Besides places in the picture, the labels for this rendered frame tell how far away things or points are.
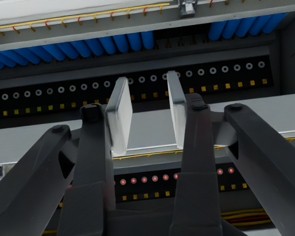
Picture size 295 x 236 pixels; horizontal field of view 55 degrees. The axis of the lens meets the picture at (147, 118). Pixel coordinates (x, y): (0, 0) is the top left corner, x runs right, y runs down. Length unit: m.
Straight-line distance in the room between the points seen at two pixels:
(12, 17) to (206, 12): 0.24
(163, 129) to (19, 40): 0.22
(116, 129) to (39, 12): 0.26
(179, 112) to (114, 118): 0.04
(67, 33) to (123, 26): 0.07
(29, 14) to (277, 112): 0.33
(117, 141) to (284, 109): 0.26
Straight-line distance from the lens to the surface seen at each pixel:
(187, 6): 0.35
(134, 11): 0.38
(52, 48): 0.44
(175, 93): 0.17
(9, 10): 0.39
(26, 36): 0.41
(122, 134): 0.16
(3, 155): 0.41
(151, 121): 0.36
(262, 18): 0.44
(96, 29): 0.38
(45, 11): 0.39
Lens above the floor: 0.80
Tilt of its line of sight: 14 degrees up
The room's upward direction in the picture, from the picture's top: 172 degrees clockwise
